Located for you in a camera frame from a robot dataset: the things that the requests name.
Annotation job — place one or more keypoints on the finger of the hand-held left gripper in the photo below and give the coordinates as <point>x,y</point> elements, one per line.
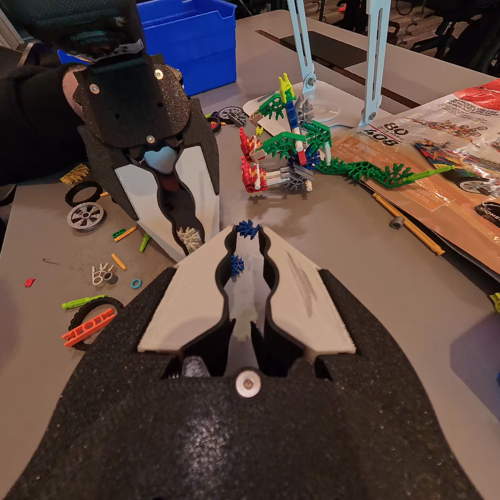
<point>140,195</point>
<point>199,175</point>

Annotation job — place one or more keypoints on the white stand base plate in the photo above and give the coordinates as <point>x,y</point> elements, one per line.
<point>332,101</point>

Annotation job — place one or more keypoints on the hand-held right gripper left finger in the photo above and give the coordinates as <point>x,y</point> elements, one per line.
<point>187,308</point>

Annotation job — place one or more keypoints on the long yellow rod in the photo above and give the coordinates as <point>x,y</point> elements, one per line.
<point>418,232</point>

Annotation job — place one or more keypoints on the small yellow clip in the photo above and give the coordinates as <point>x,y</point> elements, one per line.
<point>496,301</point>

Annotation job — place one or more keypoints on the yellow connector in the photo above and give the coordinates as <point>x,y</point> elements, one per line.
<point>74,174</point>

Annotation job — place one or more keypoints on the green clip connector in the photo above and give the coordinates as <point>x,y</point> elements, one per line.
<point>117,233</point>

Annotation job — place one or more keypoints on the grey block connector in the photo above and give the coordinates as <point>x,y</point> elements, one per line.
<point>396,222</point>

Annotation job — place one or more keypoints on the red printed toy package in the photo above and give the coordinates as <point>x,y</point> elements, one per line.
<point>429,195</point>

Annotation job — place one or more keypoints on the white snowflake connector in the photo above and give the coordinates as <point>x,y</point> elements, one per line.
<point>189,238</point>

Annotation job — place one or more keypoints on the multicoloured construction toy model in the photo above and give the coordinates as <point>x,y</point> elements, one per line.
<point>289,142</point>

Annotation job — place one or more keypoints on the white triangular connector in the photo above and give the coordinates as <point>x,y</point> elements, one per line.
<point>99,271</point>

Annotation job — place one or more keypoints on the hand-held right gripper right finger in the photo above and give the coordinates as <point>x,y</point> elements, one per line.
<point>304,304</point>

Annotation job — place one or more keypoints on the black rubber tyre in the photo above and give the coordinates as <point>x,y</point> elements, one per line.
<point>68,197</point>
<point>74,318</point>
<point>213,122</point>

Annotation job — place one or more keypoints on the orange ladder connector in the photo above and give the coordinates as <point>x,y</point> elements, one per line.
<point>88,324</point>

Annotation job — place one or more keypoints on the silver wheel hub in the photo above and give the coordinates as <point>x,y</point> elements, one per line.
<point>72,220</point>

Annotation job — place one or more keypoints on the lime green plastic rod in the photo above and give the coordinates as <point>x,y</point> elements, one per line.
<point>144,242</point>
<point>82,301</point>

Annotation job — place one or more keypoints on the black office chair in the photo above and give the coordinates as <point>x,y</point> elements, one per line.
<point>449,31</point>

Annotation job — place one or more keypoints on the blue plastic storage bin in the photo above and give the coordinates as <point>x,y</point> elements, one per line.
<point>195,50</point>

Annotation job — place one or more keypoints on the person's left hand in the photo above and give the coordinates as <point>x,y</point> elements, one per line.
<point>70,90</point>

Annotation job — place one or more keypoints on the grey cylindrical spacer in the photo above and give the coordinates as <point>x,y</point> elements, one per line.
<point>113,279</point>

